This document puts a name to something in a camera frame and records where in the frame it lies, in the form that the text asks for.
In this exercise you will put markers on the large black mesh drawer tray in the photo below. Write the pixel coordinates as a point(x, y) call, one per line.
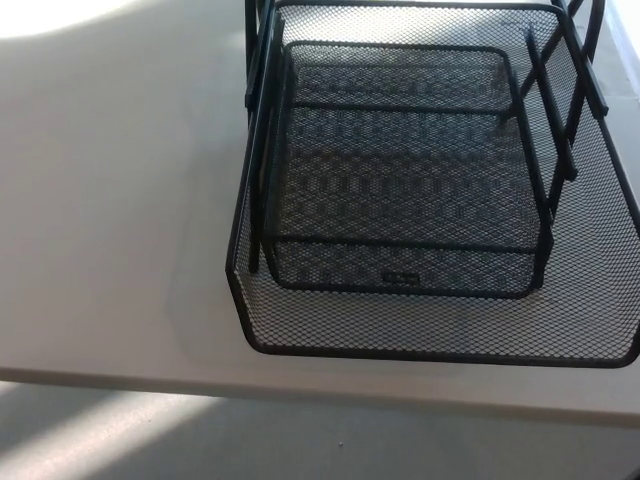
point(400, 330)

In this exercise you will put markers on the black metal organizer frame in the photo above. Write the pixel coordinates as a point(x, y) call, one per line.
point(251, 75)

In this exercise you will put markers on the black mesh tray with label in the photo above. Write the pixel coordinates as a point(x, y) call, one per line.
point(350, 275)

